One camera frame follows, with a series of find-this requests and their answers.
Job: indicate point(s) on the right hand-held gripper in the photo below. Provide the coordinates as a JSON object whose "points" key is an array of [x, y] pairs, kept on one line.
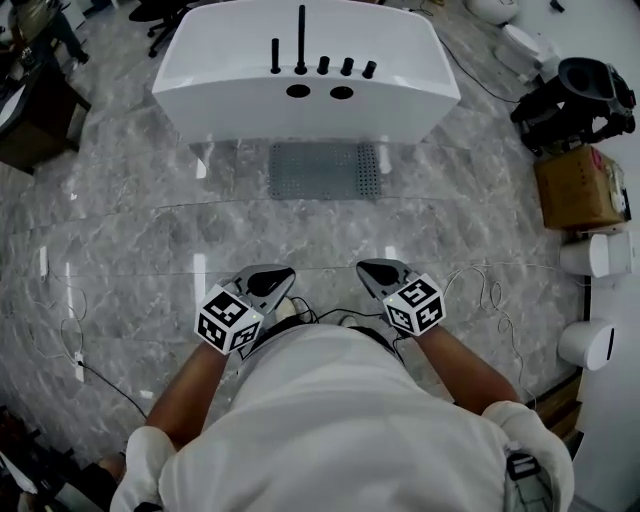
{"points": [[415, 305]]}

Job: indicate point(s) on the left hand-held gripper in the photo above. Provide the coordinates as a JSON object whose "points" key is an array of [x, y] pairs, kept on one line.
{"points": [[230, 320]]}

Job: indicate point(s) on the grey perforated bath mat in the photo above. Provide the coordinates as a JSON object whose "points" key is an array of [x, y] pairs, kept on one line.
{"points": [[320, 172]]}

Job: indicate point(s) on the white bathtub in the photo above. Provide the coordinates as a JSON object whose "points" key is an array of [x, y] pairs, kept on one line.
{"points": [[240, 95]]}

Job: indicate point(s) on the person's right forearm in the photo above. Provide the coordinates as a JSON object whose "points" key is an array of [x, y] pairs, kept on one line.
{"points": [[465, 370]]}

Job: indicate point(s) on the person's left forearm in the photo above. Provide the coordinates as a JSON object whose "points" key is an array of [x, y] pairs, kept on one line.
{"points": [[195, 390]]}

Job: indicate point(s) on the person's white shoe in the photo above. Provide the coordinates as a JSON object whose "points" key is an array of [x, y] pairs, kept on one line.
{"points": [[348, 320], [287, 308]]}

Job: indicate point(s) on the person's white shirt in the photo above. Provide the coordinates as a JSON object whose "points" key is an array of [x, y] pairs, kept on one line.
{"points": [[325, 425]]}

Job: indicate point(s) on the white toilet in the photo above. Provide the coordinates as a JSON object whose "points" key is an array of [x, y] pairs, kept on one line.
{"points": [[525, 47], [595, 255], [585, 345]]}

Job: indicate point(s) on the brown cardboard box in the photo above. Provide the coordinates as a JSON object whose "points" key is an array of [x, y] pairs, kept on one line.
{"points": [[575, 190]]}

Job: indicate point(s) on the black faucet knob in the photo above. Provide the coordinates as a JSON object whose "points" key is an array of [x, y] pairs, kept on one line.
{"points": [[369, 69], [323, 65], [347, 66]]}

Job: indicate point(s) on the black machine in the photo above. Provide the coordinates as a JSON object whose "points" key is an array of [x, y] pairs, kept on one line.
{"points": [[565, 110]]}

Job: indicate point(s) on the black hand shower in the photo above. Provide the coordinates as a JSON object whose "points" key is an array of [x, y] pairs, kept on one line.
{"points": [[275, 56]]}

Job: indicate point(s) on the brown wooden desk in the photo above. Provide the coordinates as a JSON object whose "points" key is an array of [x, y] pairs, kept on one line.
{"points": [[35, 125]]}

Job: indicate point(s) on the tall black faucet spout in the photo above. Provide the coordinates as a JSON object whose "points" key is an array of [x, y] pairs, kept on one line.
{"points": [[301, 40]]}

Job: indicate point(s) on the white basin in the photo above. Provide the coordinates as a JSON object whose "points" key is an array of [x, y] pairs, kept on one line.
{"points": [[492, 10]]}

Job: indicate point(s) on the black office chair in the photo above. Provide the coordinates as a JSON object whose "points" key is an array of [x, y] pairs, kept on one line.
{"points": [[160, 20]]}

